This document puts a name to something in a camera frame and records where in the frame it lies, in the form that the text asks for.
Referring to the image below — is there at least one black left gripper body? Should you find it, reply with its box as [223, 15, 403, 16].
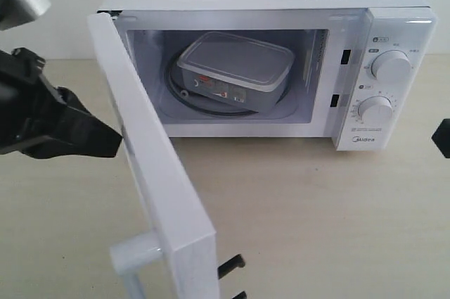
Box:
[1, 47, 67, 153]

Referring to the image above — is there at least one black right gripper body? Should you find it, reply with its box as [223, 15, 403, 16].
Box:
[431, 118, 450, 158]

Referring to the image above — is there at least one white Midea microwave oven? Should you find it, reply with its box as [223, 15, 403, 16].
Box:
[96, 0, 437, 151]

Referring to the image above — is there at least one translucent plastic food container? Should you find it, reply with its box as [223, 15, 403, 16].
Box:
[176, 32, 295, 113]

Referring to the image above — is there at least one white microwave door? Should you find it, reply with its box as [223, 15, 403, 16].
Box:
[87, 13, 220, 298]

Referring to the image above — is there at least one white upper power knob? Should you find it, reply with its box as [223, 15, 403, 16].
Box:
[371, 50, 411, 82]

